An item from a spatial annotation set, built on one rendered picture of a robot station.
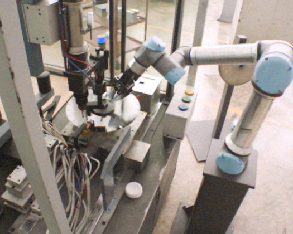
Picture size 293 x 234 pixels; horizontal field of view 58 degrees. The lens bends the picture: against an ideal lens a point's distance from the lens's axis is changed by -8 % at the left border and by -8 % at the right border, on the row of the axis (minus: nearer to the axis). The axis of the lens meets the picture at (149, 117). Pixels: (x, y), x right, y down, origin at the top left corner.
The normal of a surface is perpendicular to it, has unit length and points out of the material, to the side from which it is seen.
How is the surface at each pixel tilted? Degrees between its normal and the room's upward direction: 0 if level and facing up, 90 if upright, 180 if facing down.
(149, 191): 0
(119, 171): 0
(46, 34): 90
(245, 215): 0
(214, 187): 90
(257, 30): 90
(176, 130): 90
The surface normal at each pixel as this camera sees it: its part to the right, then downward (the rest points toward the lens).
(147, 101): -0.33, 0.59
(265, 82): -0.47, 0.43
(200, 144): 0.07, -0.77
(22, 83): 0.94, 0.25
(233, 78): 0.19, 0.58
